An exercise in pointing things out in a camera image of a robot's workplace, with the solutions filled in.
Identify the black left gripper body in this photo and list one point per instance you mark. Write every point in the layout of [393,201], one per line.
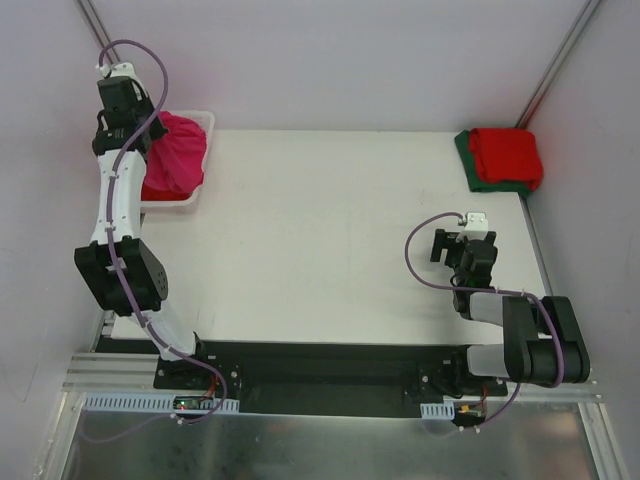
[151,128]

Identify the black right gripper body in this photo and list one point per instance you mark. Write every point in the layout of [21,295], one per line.
[445,245]

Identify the pink t shirt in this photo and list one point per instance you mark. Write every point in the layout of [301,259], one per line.
[175,160]

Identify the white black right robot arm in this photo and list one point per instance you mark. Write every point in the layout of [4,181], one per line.
[541,340]

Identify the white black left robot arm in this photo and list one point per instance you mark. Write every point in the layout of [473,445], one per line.
[120,270]

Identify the folded green t shirt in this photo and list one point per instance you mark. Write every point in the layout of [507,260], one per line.
[474,182]

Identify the white plastic laundry basket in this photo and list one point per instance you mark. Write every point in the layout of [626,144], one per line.
[206,121]

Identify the crumpled red t shirt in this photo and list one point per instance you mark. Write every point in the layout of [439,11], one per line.
[149,194]

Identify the folded red t shirt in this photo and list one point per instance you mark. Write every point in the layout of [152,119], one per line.
[506,154]

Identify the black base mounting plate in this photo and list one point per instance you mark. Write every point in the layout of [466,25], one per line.
[379,381]

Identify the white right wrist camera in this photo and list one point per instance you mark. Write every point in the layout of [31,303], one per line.
[474,225]

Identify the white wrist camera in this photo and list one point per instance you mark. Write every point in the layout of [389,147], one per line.
[123,69]
[474,225]

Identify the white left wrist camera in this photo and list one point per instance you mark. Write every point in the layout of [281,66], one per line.
[123,69]

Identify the right white slotted cable duct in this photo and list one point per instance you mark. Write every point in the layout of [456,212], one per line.
[444,411]

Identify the white slotted cable duct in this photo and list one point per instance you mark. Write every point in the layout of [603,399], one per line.
[158,403]
[444,411]

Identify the aluminium frame rail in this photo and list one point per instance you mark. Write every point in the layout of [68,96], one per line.
[110,372]

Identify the left white slotted cable duct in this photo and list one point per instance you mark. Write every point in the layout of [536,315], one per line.
[158,403]

